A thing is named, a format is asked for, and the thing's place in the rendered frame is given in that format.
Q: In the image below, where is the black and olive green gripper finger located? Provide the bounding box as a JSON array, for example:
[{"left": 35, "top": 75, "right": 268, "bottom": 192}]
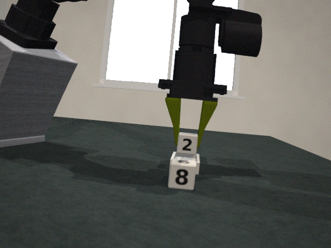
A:
[
  {"left": 165, "top": 97, "right": 181, "bottom": 146},
  {"left": 197, "top": 101, "right": 218, "bottom": 148}
]

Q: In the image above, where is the beige open-top tray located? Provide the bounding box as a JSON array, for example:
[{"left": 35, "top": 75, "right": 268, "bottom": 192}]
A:
[{"left": 170, "top": 152, "right": 200, "bottom": 175}]

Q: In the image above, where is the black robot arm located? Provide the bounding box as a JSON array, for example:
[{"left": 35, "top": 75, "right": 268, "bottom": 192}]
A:
[{"left": 0, "top": 0, "right": 262, "bottom": 57}]

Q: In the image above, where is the white number cube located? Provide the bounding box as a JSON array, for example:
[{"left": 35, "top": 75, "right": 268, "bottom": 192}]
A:
[
  {"left": 177, "top": 132, "right": 198, "bottom": 155},
  {"left": 168, "top": 159, "right": 196, "bottom": 190}
]

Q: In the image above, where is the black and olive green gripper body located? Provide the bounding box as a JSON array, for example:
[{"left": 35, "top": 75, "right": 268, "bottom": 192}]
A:
[{"left": 158, "top": 46, "right": 228, "bottom": 102}]

